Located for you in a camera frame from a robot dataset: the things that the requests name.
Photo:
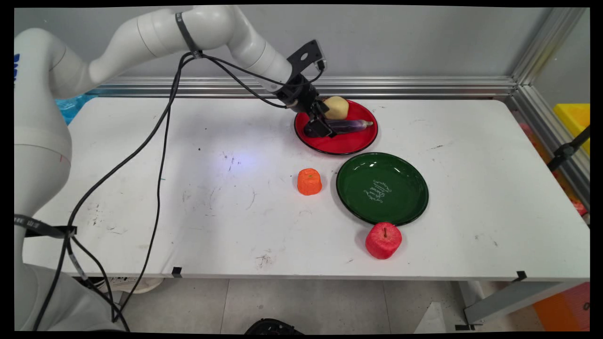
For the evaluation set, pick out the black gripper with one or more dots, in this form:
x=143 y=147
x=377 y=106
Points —
x=301 y=94

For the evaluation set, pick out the purple toy eggplant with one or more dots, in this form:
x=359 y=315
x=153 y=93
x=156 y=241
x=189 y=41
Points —
x=351 y=125

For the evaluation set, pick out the orange toy fruit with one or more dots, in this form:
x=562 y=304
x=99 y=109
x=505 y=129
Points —
x=309 y=182

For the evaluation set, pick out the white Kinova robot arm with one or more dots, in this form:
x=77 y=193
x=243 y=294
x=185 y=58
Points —
x=155 y=30

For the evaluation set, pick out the yellow toy potato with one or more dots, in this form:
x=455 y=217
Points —
x=338 y=108

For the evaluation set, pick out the red plate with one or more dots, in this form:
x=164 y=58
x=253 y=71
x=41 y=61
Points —
x=348 y=143

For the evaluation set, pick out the green plate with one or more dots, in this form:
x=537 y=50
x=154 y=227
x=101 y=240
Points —
x=381 y=188

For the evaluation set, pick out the red toy apple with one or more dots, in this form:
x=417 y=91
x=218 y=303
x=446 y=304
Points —
x=383 y=241

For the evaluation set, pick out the black tape marker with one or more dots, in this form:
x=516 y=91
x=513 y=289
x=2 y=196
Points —
x=176 y=271
x=521 y=276

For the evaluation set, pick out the black round floor object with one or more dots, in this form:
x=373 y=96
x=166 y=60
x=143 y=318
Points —
x=273 y=327

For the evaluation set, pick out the black stand clamp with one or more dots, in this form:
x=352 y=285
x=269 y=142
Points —
x=563 y=153

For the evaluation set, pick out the blue patterned mat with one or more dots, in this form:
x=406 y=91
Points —
x=73 y=106

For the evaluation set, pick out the yellow box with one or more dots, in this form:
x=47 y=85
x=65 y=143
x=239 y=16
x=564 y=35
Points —
x=572 y=120

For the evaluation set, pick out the orange box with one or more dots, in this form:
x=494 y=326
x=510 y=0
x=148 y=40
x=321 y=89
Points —
x=563 y=308

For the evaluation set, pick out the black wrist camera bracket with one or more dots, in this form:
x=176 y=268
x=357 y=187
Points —
x=305 y=55

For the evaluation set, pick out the long aluminium rail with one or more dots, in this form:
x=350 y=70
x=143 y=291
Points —
x=400 y=87

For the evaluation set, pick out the short aluminium rail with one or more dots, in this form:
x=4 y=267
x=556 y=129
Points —
x=549 y=127

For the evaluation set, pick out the aluminium upright post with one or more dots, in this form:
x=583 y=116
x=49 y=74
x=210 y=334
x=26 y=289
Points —
x=546 y=44

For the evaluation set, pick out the grey table leg frame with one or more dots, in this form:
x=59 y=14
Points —
x=513 y=299

